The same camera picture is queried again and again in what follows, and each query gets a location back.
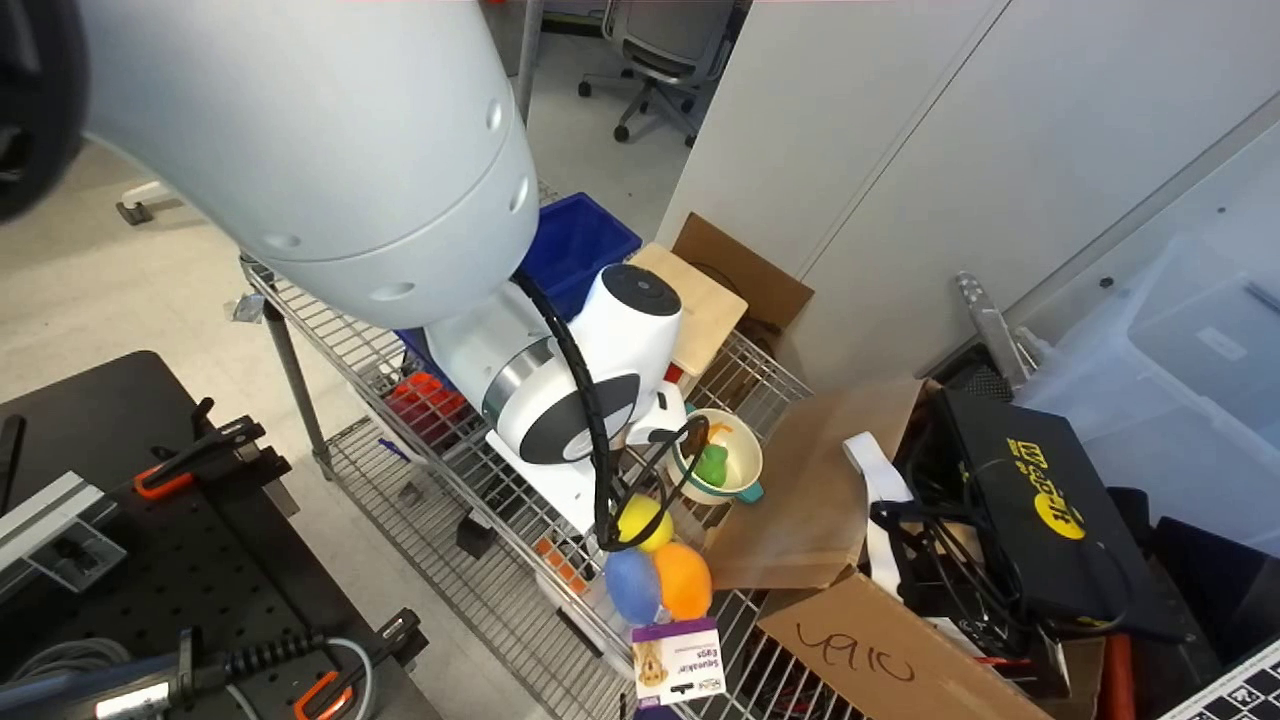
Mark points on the black perforated work table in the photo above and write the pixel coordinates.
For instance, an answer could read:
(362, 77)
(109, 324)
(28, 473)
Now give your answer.
(175, 584)

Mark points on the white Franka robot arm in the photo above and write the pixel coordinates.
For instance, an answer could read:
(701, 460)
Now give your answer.
(322, 145)

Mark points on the grey office chair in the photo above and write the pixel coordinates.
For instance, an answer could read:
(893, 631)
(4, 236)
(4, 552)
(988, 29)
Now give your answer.
(662, 55)

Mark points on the blue plastic bin tray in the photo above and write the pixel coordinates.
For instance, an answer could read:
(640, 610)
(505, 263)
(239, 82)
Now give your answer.
(581, 244)

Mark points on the black bag with yellow logo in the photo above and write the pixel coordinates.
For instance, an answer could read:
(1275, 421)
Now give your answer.
(1054, 505)

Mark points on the black bar clamp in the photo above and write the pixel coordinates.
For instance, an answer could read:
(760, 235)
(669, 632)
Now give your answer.
(252, 662)

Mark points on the brown cardboard sheet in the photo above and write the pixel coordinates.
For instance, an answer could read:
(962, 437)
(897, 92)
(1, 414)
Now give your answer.
(744, 274)

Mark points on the orange foam ball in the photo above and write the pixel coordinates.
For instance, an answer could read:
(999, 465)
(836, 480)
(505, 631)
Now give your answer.
(686, 580)

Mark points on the white chair base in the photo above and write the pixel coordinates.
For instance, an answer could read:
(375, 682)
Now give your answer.
(143, 202)

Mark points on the red orange plastic item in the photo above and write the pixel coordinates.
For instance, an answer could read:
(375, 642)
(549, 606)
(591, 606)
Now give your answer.
(426, 399)

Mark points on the orange white package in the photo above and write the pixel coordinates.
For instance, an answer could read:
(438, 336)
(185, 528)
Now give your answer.
(561, 565)

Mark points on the brown cardboard box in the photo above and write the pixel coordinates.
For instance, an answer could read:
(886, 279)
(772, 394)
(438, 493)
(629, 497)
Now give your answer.
(815, 480)

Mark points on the yellow foam ball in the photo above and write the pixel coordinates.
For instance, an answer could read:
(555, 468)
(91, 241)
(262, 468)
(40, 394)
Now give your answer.
(649, 525)

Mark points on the clear plastic storage bin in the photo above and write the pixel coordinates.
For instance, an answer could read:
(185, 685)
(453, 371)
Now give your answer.
(1184, 384)

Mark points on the aluminium extrusion bar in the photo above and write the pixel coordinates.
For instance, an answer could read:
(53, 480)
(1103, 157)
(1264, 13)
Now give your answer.
(45, 521)

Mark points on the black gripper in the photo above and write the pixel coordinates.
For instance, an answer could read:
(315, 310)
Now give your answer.
(640, 465)

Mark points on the red plastic container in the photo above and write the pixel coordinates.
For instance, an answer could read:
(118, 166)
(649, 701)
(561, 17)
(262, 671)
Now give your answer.
(1121, 682)

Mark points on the silver metal bracket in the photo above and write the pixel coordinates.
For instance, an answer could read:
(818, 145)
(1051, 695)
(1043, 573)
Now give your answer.
(1000, 333)

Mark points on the purple white ball label card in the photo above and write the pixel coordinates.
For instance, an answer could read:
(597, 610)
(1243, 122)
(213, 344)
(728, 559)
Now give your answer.
(678, 662)

